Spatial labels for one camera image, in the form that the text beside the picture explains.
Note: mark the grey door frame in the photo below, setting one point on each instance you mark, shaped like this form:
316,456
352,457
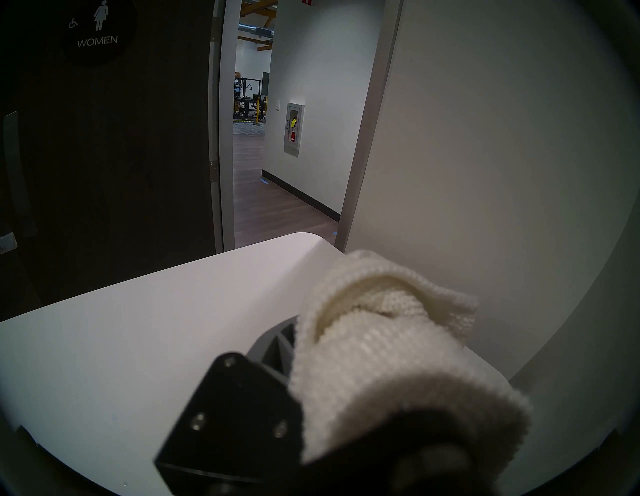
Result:
370,125

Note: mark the black baseboard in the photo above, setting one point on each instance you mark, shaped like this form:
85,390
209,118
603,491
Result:
300,196

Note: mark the white terry cloth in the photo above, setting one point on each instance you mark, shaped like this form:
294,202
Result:
380,360

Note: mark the grey ceiling duct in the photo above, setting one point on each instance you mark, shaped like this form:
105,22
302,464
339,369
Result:
256,31

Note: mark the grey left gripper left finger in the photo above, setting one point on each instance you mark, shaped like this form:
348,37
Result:
235,425

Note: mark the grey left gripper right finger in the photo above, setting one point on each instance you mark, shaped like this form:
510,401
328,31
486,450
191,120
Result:
410,460

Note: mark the dark restroom door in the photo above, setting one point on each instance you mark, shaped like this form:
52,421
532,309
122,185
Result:
125,150

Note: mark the yellow and black machinery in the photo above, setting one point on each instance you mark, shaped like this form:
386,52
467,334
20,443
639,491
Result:
247,102

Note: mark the red fire extinguisher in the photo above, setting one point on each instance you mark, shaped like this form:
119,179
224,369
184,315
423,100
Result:
294,131

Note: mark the round women restroom sign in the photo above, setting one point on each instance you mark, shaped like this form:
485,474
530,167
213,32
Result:
100,35

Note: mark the grey fire extinguisher cabinet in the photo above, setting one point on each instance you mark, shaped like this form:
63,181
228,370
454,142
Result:
287,145

